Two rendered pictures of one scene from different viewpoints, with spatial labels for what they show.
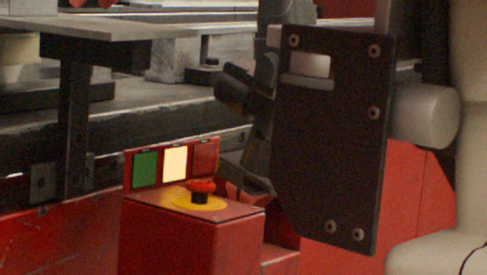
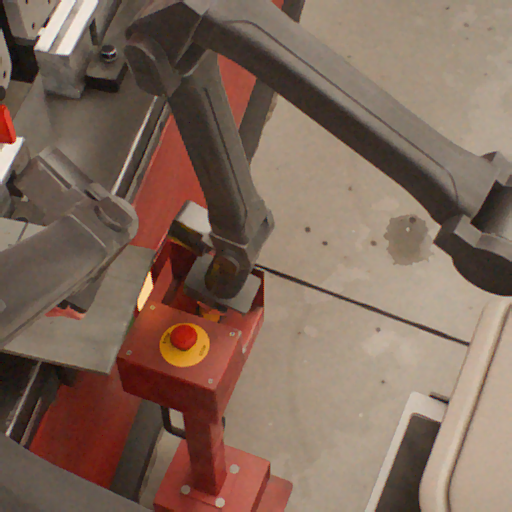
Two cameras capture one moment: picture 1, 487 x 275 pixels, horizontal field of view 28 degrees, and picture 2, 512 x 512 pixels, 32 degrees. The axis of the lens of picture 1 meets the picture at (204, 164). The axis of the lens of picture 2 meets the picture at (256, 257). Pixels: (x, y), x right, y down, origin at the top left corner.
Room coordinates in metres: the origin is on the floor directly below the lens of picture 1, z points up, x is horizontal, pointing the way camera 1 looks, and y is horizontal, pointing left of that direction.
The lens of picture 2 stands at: (0.58, 0.09, 1.93)
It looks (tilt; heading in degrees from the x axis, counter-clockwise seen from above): 55 degrees down; 343
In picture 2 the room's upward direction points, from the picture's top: straight up
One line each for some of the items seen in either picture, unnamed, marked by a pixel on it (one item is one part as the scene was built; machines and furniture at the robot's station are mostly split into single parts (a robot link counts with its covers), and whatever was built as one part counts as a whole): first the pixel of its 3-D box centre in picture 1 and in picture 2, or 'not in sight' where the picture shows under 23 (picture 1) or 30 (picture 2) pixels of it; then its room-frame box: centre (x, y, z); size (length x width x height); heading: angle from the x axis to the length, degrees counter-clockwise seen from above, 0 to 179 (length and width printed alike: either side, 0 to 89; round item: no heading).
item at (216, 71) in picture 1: (240, 71); (130, 23); (1.81, -0.05, 0.89); 0.30 x 0.05 x 0.03; 149
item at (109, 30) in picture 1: (70, 23); (31, 288); (1.24, 0.18, 1.00); 0.26 x 0.18 x 0.01; 59
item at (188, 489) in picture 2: not in sight; (210, 479); (1.27, -0.02, 0.13); 0.10 x 0.10 x 0.01; 52
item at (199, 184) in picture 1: (199, 194); (184, 340); (1.23, 0.00, 0.79); 0.04 x 0.04 x 0.04
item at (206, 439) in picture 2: not in sight; (203, 426); (1.27, -0.02, 0.39); 0.05 x 0.05 x 0.54; 52
